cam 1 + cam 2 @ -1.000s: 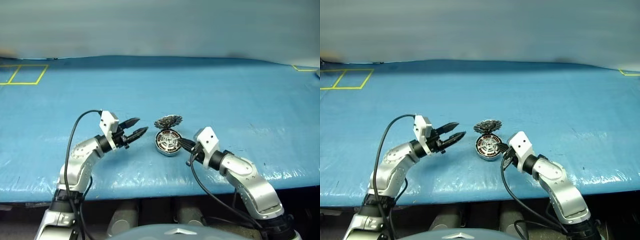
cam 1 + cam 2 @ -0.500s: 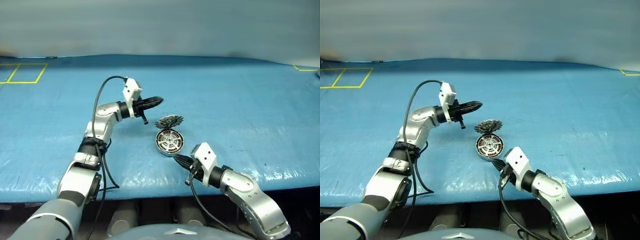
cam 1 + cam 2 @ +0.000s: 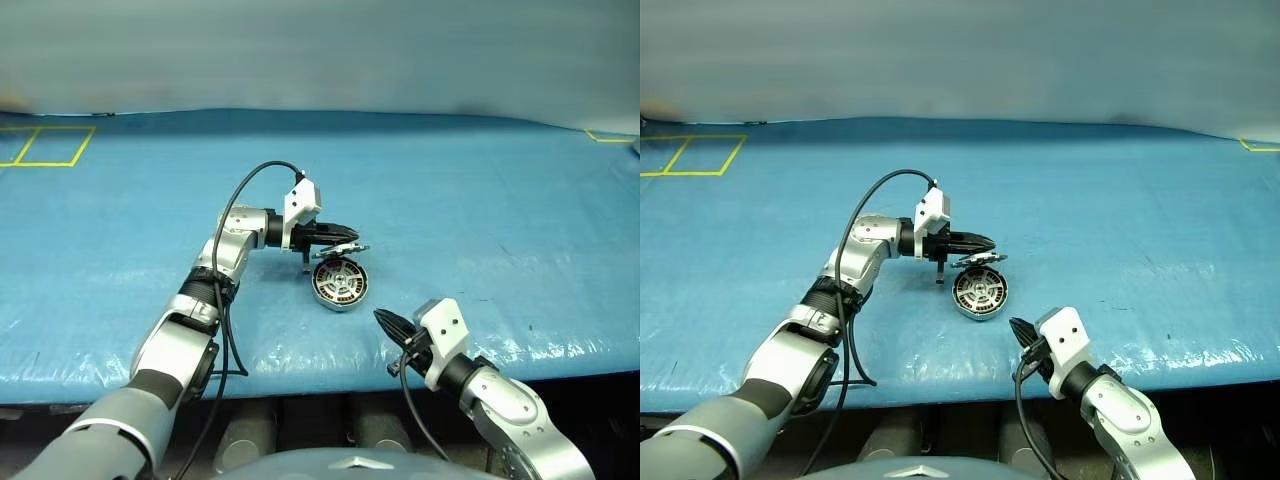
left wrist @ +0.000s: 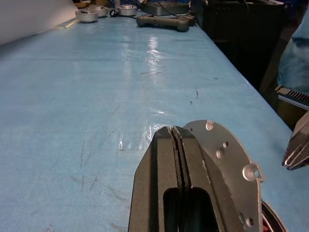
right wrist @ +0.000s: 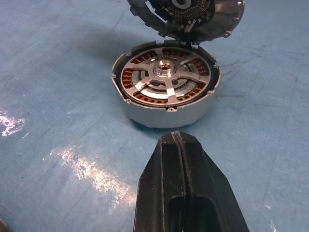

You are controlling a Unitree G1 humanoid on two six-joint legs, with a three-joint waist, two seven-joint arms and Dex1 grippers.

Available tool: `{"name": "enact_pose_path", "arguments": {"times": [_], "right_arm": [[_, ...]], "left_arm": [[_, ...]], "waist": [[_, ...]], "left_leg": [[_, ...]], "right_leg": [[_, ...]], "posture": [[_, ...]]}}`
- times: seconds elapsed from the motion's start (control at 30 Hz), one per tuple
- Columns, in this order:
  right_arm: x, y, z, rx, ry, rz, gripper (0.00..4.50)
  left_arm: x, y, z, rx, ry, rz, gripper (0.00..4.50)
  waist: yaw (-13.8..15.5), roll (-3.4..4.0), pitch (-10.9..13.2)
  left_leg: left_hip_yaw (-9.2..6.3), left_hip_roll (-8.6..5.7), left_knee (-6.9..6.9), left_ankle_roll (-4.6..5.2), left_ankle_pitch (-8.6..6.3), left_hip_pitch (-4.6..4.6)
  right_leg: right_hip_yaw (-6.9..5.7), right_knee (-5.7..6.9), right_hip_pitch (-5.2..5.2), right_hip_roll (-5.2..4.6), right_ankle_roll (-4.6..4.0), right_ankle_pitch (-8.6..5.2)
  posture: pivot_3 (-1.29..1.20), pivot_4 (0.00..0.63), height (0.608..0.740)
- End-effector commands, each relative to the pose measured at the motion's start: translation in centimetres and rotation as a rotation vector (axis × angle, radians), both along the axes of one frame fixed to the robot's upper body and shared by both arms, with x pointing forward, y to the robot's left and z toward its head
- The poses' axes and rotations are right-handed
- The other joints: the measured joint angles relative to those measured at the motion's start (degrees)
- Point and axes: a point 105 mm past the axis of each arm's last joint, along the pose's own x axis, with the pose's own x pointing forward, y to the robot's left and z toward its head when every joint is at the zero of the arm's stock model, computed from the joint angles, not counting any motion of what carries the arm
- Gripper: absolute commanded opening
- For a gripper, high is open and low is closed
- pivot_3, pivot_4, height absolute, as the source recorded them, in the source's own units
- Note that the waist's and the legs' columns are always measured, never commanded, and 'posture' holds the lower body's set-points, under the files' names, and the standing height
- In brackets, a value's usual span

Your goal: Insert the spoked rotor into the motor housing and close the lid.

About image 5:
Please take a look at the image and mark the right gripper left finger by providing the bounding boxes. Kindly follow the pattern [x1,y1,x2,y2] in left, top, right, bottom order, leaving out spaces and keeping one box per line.
[134,131,187,232]

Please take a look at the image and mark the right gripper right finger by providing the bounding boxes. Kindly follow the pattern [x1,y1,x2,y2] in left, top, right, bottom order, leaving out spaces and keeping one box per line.
[178,131,251,232]

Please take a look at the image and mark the silver motor base copper windings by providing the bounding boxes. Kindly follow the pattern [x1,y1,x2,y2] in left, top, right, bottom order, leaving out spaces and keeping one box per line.
[111,40,222,129]

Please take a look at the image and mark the round silver motor cover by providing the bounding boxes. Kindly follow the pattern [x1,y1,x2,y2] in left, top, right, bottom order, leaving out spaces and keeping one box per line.
[126,0,246,46]

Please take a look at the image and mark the blue plastic table cover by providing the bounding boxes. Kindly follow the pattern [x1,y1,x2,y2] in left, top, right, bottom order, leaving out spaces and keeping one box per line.
[0,0,309,232]

